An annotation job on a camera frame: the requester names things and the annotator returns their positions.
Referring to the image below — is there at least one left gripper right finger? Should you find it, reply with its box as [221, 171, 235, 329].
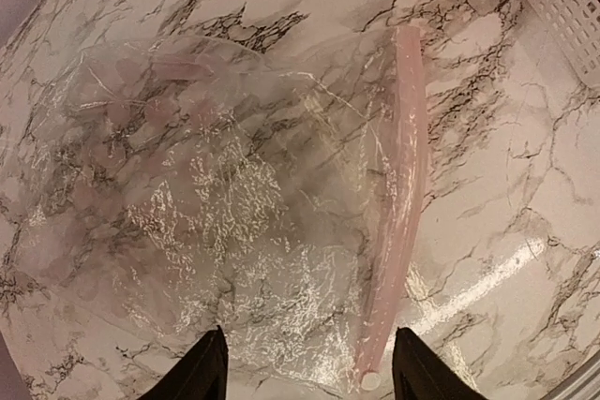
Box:
[392, 327, 486, 400]

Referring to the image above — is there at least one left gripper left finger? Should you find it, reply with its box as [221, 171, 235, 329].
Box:
[157, 327, 229, 400]

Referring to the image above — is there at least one clear zip top bag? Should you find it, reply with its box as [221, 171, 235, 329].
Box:
[1, 26, 428, 393]

